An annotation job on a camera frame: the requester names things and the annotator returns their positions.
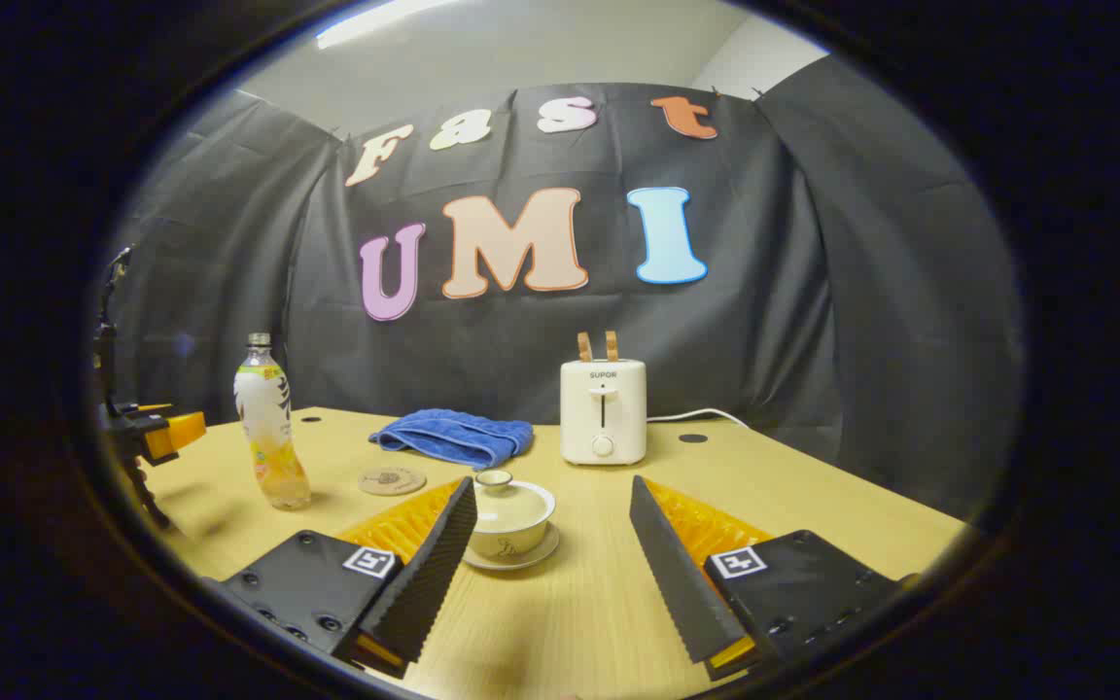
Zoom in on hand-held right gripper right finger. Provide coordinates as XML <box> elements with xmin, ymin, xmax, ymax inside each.
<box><xmin>629</xmin><ymin>474</ymin><xmax>921</xmax><ymax>682</ymax></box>

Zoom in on round cork coaster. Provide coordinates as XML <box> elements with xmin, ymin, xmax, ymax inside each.
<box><xmin>358</xmin><ymin>466</ymin><xmax>428</xmax><ymax>497</ymax></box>

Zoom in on cream ceramic saucer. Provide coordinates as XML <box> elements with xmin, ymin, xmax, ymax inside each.
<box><xmin>461</xmin><ymin>522</ymin><xmax>561</xmax><ymax>572</ymax></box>

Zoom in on clear labelled water bottle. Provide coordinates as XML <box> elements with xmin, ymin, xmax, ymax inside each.
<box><xmin>233</xmin><ymin>332</ymin><xmax>312</xmax><ymax>511</ymax></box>

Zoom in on white power cable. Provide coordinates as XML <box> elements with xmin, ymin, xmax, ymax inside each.
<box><xmin>646</xmin><ymin>407</ymin><xmax>751</xmax><ymax>430</ymax></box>

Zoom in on white toaster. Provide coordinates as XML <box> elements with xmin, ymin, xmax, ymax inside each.
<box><xmin>560</xmin><ymin>358</ymin><xmax>648</xmax><ymax>466</ymax></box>

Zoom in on cream ceramic teacup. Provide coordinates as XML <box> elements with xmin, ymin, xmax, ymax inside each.
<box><xmin>469</xmin><ymin>501</ymin><xmax>556</xmax><ymax>561</ymax></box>

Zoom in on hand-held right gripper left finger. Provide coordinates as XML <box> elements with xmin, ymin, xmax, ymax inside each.
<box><xmin>220</xmin><ymin>475</ymin><xmax>478</xmax><ymax>680</ymax></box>

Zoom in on blue towel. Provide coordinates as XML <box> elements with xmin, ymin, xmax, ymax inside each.
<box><xmin>368</xmin><ymin>408</ymin><xmax>535</xmax><ymax>472</ymax></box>

